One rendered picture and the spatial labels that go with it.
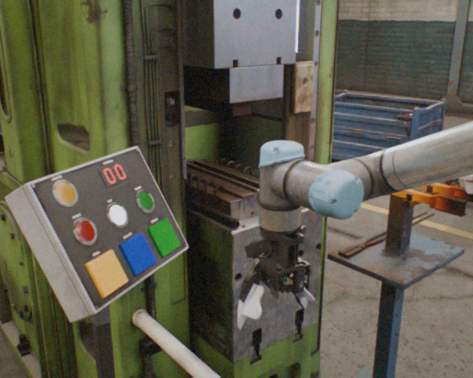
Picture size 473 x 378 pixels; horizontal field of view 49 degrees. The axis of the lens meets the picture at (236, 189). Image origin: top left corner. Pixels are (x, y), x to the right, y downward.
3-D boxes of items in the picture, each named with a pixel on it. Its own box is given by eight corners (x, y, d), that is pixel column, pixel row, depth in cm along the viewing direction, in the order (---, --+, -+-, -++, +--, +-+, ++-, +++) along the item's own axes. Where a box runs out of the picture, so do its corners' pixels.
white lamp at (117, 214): (131, 223, 112) (130, 205, 111) (111, 229, 110) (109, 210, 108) (125, 220, 115) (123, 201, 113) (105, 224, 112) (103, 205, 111)
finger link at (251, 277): (237, 300, 95) (261, 259, 95) (233, 296, 96) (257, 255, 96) (254, 307, 97) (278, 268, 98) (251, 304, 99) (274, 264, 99)
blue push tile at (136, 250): (157, 261, 115) (142, 231, 115) (137, 275, 109) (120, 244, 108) (152, 263, 116) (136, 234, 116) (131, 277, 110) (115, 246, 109)
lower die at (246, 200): (279, 208, 166) (280, 183, 163) (230, 223, 154) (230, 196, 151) (204, 178, 197) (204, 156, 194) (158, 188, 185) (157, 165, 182)
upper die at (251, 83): (282, 97, 154) (284, 64, 151) (230, 103, 143) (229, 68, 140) (203, 83, 186) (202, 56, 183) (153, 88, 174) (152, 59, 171)
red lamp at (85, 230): (100, 241, 104) (98, 220, 103) (77, 247, 101) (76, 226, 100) (94, 235, 106) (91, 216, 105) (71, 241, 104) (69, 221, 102)
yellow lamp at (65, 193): (80, 202, 104) (78, 182, 102) (57, 208, 101) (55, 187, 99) (74, 199, 106) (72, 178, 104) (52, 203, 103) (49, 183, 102)
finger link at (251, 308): (241, 337, 92) (267, 292, 92) (225, 321, 97) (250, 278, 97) (253, 341, 94) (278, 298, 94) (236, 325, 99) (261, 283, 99)
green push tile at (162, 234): (182, 244, 124) (167, 216, 123) (164, 257, 117) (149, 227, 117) (176, 246, 125) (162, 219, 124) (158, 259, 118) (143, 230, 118)
